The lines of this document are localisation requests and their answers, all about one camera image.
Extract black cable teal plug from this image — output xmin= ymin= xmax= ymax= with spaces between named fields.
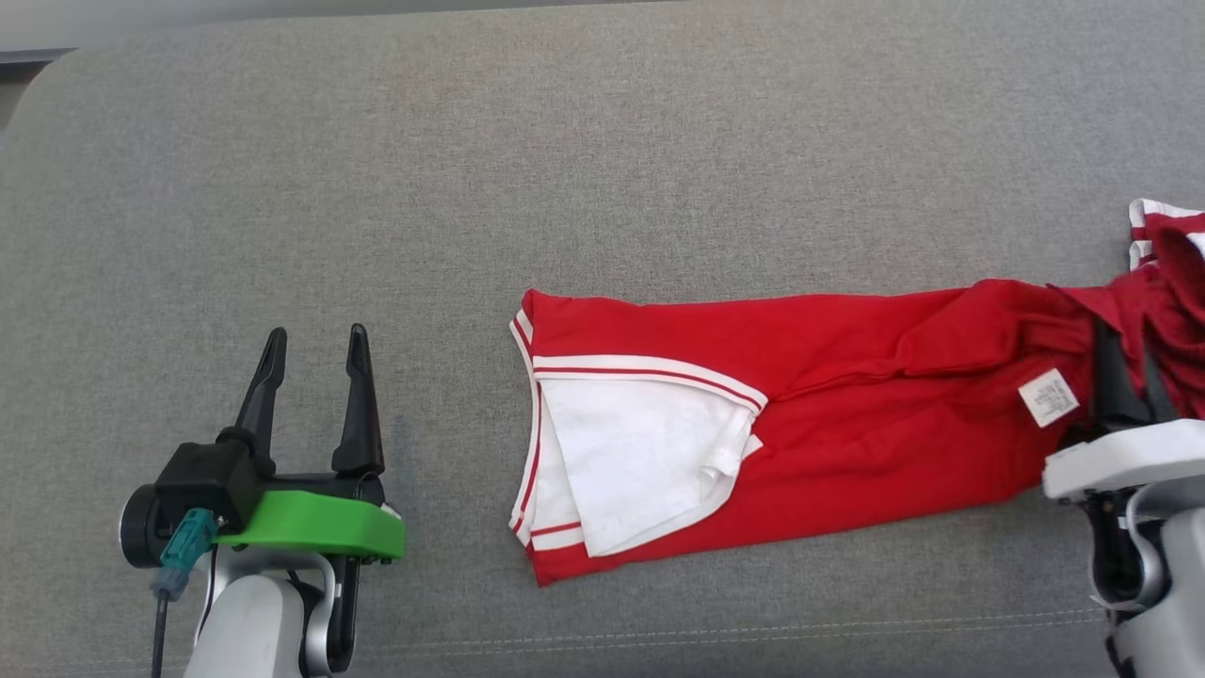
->
xmin=150 ymin=508 xmax=220 ymax=678

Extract red shorts white stripe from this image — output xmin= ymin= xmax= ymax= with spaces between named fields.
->
xmin=1050 ymin=198 xmax=1205 ymax=422

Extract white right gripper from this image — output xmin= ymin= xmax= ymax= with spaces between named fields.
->
xmin=1041 ymin=318 xmax=1205 ymax=503

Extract red shirt white sleeves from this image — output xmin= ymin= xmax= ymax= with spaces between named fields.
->
xmin=508 ymin=279 xmax=1145 ymax=588

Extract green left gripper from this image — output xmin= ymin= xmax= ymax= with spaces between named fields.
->
xmin=217 ymin=323 xmax=407 ymax=560

